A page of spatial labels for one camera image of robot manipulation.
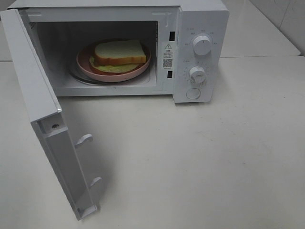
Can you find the round white door button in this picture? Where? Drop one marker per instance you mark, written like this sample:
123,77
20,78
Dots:
193,93

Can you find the white microwave oven body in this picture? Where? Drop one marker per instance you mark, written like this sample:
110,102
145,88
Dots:
166,27

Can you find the sandwich with white bread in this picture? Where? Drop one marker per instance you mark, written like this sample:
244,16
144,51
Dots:
117,57

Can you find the white upper microwave knob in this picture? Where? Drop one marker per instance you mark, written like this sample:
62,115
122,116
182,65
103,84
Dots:
202,44

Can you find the white lower microwave knob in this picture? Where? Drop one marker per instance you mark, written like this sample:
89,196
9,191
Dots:
197,74

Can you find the glass microwave turntable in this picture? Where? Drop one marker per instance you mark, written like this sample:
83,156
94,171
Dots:
76,73

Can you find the white microwave knob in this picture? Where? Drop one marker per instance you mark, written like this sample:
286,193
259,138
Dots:
202,44
197,74

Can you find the pink round plate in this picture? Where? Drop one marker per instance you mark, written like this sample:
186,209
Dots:
82,61

